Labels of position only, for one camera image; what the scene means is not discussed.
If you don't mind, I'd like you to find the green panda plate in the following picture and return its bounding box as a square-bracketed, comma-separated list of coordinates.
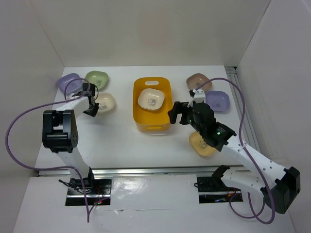
[85, 70, 109, 90]

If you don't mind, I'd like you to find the yellow panda plate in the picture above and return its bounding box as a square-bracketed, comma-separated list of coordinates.
[138, 88, 165, 111]
[189, 132, 216, 157]

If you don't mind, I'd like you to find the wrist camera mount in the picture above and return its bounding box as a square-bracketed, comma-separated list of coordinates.
[188, 89, 206, 107]
[66, 91, 84, 100]

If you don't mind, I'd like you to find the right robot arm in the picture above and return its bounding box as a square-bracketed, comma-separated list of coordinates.
[168, 101, 301, 214]

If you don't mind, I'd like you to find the aluminium rail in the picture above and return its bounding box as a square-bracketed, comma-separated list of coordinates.
[38, 166, 248, 177]
[225, 67, 261, 152]

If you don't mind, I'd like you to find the aluminium rail front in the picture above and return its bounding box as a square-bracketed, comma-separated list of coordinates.
[38, 166, 248, 177]

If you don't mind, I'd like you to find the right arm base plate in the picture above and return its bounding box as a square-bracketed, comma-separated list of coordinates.
[194, 177, 243, 204]

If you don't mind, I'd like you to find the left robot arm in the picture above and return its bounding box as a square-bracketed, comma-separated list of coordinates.
[42, 83, 99, 194]

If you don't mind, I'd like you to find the yellow plastic bin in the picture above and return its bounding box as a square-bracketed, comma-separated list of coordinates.
[133, 77, 173, 132]

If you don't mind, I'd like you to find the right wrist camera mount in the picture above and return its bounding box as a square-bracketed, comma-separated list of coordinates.
[188, 89, 206, 107]

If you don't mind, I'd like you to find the cream panda plate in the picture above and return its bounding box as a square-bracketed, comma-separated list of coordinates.
[95, 92, 116, 114]

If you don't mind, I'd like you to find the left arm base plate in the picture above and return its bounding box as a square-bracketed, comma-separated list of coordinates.
[65, 178, 112, 206]

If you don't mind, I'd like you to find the aluminium rail right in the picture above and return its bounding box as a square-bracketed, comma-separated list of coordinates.
[225, 67, 261, 152]

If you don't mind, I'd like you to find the lavender plate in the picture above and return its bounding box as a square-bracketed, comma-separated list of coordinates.
[56, 73, 82, 95]
[206, 91, 230, 113]

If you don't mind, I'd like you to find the brown panda plate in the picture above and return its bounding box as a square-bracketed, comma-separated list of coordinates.
[186, 73, 212, 93]

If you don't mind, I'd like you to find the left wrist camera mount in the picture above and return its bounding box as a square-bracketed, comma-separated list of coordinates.
[66, 91, 84, 100]

